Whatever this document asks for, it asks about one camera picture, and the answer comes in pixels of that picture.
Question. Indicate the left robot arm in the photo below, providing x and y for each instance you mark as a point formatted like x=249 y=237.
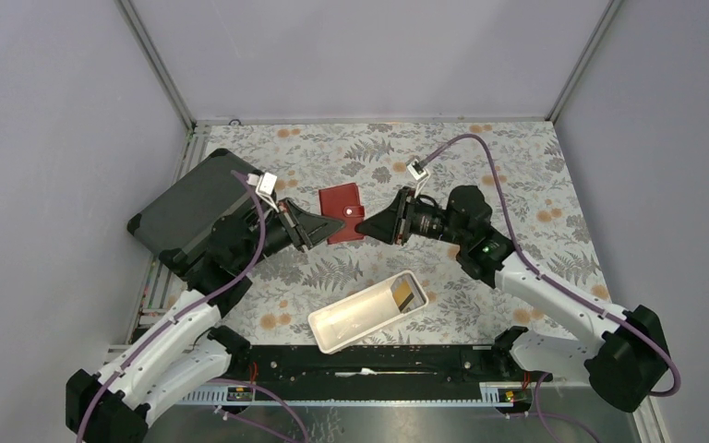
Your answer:
x=188 y=346

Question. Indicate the red card holder wallet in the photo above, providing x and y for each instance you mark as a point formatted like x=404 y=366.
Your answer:
x=343 y=203

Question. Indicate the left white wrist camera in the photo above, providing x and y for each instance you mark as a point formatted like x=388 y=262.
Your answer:
x=264 y=185

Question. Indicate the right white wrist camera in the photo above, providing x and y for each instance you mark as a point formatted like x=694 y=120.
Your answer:
x=419 y=172

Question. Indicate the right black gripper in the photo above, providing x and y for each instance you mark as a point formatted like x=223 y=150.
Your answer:
x=396 y=221

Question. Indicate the black hard case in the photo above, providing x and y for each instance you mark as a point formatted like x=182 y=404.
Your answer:
x=176 y=226

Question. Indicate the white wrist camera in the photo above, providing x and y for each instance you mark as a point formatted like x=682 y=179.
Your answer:
x=264 y=185
x=419 y=172

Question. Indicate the white plastic tray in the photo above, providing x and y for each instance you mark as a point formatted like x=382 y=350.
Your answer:
x=350 y=320

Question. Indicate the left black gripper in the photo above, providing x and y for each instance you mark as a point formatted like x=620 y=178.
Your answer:
x=306 y=230

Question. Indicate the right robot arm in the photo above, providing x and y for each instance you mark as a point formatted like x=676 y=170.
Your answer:
x=550 y=287

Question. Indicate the floral table mat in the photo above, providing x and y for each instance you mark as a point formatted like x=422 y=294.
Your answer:
x=521 y=171

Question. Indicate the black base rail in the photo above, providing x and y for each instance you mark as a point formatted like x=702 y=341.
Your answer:
x=440 y=373

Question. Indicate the gold credit card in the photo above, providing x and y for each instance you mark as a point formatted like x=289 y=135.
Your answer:
x=406 y=296

